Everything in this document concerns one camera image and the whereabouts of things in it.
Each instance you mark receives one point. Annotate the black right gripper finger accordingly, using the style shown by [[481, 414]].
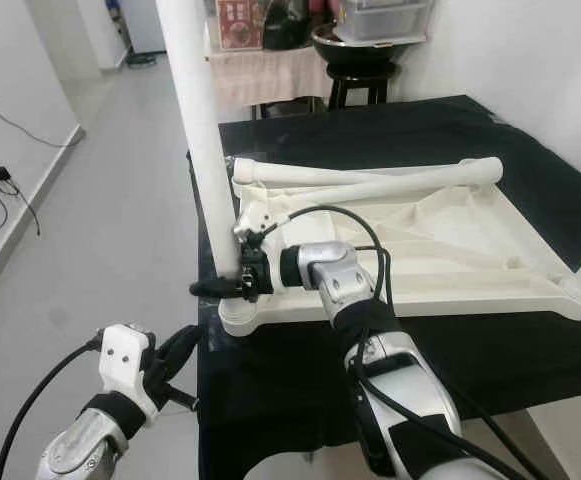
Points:
[[217, 288]]

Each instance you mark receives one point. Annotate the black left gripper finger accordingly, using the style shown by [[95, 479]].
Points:
[[163, 342], [182, 345]]

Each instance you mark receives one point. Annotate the white plastic table top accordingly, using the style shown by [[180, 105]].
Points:
[[450, 250]]

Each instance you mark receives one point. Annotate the black round stool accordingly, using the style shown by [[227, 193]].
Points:
[[358, 88]]

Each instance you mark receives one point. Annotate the black round floor object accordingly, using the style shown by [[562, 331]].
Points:
[[143, 59]]

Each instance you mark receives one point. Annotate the black wok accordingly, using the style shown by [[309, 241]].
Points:
[[355, 48]]

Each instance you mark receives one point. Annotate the red printed storage box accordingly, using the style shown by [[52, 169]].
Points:
[[238, 25]]

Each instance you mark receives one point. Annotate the glossy black bag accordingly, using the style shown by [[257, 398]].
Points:
[[288, 25]]

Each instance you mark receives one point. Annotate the black tablecloth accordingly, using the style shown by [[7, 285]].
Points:
[[490, 360]]

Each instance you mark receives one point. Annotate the white appliance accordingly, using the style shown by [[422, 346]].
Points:
[[142, 25]]

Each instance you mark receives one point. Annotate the clear plastic storage box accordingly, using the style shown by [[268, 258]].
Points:
[[385, 20]]

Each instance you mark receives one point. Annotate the grey tape patch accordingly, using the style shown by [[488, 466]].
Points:
[[497, 119]]

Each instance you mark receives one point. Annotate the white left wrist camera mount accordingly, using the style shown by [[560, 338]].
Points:
[[125, 360]]

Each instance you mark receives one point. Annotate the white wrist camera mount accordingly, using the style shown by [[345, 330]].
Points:
[[255, 222], [125, 360]]

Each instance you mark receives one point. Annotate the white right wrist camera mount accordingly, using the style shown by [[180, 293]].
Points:
[[255, 222]]

